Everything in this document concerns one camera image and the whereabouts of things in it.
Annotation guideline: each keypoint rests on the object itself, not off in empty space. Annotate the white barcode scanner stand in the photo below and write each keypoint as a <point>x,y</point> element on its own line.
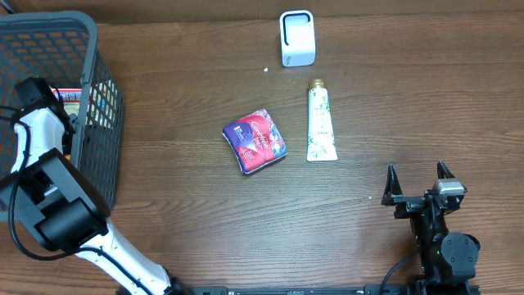
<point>297,36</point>

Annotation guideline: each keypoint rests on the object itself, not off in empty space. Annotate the white hand cream tube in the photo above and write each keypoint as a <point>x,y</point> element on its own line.
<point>321,136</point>

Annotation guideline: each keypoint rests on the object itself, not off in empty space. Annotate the red purple pantyliner pack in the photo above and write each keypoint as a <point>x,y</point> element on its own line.
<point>255,141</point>

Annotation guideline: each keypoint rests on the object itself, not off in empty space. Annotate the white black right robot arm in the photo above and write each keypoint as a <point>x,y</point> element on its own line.
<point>448,260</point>

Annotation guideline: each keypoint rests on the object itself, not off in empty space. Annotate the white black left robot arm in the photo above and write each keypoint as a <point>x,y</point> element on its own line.
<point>55,212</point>

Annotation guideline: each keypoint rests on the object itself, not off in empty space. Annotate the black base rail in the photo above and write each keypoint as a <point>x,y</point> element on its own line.
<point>369,289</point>

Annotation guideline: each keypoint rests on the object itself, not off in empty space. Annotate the yellow snack packet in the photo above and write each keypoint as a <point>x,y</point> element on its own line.
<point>101,104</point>

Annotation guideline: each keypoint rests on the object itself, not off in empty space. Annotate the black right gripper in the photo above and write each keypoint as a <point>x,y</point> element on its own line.
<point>407,204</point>

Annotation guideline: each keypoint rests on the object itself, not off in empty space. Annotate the grey plastic shopping basket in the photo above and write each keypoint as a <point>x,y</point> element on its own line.
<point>61,47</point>

